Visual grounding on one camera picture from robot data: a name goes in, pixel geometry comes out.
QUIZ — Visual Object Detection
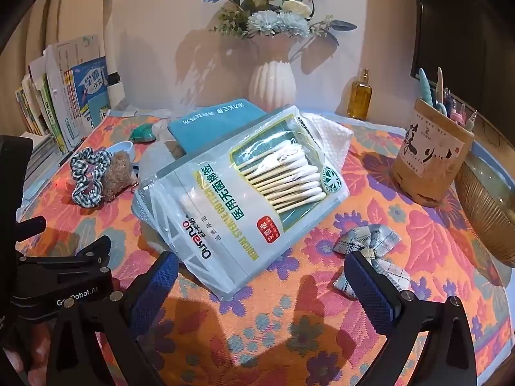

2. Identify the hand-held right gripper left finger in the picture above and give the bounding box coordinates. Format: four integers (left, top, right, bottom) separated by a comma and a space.
46, 250, 180, 386

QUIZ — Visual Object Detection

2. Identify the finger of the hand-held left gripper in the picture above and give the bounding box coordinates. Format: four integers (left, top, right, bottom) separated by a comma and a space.
15, 216, 47, 234
16, 236, 112, 276

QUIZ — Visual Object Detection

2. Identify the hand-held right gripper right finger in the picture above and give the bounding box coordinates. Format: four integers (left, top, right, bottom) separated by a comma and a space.
344, 251, 479, 386

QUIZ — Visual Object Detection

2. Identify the person's left hand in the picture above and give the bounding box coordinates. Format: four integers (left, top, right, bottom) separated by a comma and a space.
0, 322, 52, 386

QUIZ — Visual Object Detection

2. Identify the grey plaid bow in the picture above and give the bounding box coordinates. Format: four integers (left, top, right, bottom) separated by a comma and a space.
332, 224, 413, 301

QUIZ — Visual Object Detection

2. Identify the checked scrunchie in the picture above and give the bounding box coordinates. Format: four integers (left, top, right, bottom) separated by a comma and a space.
70, 148, 112, 208

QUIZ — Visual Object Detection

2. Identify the brown plush toy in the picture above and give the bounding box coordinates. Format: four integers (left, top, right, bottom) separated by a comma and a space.
98, 150, 139, 202

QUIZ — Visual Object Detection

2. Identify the floral tablecloth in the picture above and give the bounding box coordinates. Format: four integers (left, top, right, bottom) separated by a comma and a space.
18, 110, 515, 386

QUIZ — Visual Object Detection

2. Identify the row of books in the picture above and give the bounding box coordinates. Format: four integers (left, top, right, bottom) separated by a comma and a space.
15, 34, 109, 155

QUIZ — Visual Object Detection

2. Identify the light blue small cup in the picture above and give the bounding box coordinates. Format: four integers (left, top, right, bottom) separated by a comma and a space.
105, 140, 135, 161

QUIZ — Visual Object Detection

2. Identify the green teal small case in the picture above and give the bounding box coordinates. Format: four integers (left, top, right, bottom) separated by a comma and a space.
129, 123, 157, 144

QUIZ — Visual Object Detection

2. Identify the cotton swab packet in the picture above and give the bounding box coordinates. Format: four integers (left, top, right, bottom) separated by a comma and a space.
132, 104, 351, 302

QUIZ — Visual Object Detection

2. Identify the gold ribbed glass bowl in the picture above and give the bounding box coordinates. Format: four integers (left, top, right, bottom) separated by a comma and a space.
454, 157, 515, 268

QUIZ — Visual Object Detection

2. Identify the bamboo pen holder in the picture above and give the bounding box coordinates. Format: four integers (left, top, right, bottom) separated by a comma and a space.
391, 97, 475, 208

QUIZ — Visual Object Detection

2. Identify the white paper towel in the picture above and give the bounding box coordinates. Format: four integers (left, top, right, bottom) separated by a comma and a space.
302, 115, 355, 170

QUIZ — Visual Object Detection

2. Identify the beige curtain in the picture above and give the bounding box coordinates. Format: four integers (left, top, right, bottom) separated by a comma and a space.
0, 0, 105, 73

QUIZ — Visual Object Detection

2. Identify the teal flat packet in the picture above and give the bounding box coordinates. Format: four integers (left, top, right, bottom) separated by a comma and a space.
166, 97, 268, 157

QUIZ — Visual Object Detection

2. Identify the white desk lamp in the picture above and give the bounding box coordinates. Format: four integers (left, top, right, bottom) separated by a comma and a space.
64, 0, 129, 111

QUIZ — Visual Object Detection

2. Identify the amber perfume bottle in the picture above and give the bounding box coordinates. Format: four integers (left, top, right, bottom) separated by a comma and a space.
347, 68, 373, 120

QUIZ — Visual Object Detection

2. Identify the teal spiral pen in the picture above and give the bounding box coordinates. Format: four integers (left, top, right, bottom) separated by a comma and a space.
418, 68, 435, 107

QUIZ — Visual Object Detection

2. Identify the white ribbed vase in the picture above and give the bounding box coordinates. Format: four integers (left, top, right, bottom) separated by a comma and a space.
248, 36, 298, 114

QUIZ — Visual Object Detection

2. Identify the artificial flower bouquet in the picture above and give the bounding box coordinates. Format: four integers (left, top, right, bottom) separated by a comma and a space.
200, 0, 358, 47

